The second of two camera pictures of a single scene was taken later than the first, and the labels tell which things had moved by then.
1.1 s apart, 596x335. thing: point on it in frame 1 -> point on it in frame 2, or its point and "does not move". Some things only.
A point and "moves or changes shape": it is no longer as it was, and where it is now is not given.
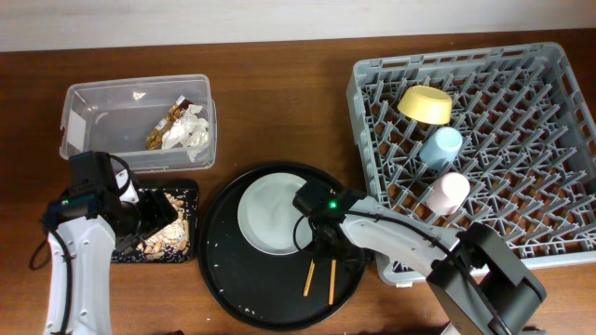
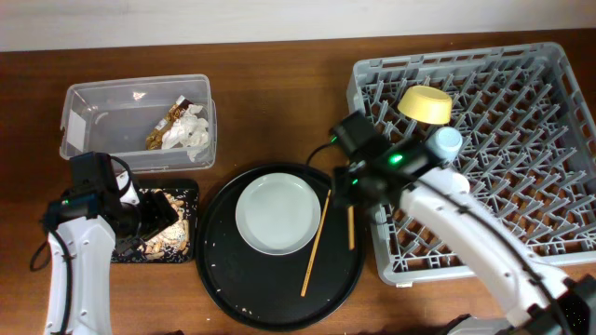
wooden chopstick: [331, 282] moves or changes shape
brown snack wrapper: [154, 140] does not move
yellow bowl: [426, 105] does not move
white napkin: [189, 132] does not move
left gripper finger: [156, 209] does not move
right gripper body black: [340, 251] -> [345, 192]
